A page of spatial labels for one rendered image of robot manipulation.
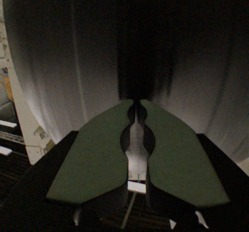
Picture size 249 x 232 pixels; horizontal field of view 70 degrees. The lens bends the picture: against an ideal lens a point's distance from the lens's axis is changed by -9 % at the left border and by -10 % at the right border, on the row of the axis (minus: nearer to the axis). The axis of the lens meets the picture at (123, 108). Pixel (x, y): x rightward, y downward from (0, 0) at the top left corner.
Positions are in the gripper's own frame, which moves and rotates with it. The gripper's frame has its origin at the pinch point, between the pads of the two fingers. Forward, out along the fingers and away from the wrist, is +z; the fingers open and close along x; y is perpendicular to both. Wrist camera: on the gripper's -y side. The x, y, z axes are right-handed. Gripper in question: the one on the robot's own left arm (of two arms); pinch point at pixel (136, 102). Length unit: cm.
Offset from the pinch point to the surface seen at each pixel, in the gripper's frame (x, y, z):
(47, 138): -39, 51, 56
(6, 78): -532, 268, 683
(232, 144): 9.2, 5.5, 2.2
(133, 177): 1, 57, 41
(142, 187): 34, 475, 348
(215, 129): 6.6, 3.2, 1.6
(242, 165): 27.0, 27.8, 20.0
